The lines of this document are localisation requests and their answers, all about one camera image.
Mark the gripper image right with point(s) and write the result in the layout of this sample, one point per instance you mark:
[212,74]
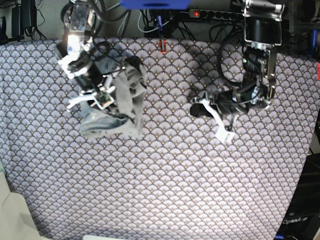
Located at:
[224,102]

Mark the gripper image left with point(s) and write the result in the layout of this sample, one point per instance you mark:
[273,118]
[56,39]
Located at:
[91,79]

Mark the light grey T-shirt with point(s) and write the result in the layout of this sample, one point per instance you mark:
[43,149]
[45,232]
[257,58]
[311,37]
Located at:
[125,116]

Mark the robot arm image right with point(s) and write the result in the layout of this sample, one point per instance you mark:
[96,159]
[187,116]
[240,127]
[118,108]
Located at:
[262,34]

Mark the red clamp at table back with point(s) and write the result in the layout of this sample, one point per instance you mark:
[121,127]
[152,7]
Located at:
[162,46]

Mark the red clamp at table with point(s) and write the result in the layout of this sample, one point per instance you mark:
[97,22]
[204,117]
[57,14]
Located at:
[318,71]
[162,46]

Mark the fan-patterned table cloth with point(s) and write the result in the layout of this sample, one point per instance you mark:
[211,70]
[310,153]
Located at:
[177,181]

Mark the black power adapter left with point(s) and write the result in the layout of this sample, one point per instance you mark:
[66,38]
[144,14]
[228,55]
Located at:
[23,18]

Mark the red clamp at table right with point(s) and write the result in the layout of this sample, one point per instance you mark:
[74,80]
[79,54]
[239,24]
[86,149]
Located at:
[318,71]

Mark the black OpenArm computer box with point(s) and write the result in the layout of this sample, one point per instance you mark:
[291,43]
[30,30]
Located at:
[302,219]

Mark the white camera bracket image left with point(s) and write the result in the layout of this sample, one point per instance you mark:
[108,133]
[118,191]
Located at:
[102,97]

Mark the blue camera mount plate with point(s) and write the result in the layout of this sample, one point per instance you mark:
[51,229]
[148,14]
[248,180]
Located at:
[155,4]

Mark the blue vertical post centre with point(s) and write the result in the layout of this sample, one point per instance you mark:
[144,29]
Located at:
[160,26]

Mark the black power strip red switch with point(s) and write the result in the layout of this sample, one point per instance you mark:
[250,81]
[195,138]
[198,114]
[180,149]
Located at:
[215,15]

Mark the blue post right edge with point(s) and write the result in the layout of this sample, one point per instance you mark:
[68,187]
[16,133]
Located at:
[312,43]

